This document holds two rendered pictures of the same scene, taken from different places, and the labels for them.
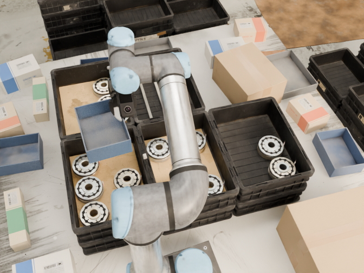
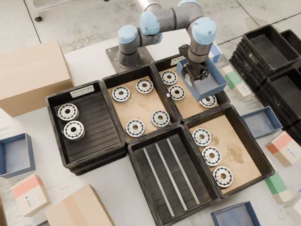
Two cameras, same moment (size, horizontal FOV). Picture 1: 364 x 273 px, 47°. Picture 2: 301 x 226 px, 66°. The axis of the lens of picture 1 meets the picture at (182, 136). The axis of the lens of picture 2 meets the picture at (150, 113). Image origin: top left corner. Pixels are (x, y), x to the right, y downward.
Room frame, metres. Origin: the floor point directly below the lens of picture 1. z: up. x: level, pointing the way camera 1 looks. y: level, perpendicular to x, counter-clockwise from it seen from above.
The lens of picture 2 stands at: (1.46, -0.08, 2.00)
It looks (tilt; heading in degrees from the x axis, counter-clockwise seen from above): 65 degrees down; 168
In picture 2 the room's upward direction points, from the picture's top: 7 degrees clockwise
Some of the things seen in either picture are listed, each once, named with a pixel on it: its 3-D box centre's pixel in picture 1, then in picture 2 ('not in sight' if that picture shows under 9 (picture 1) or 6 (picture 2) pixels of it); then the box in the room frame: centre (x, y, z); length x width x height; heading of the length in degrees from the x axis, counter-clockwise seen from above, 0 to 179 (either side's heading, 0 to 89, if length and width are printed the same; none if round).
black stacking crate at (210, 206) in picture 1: (184, 164); (139, 105); (0.89, -0.02, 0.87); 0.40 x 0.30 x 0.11; 18
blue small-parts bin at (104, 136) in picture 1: (103, 129); (200, 76); (0.87, 0.27, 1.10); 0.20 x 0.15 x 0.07; 21
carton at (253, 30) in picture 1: (249, 30); not in sight; (1.89, -0.36, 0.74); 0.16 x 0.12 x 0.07; 99
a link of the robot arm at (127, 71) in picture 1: (130, 71); (187, 16); (0.83, 0.15, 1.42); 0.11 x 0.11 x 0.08; 11
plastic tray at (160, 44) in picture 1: (149, 56); not in sight; (1.66, 0.19, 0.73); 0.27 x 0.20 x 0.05; 108
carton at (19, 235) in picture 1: (17, 218); (234, 83); (0.70, 0.63, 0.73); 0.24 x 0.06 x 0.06; 22
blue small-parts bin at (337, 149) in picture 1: (338, 151); (16, 154); (1.07, -0.70, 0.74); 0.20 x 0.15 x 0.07; 14
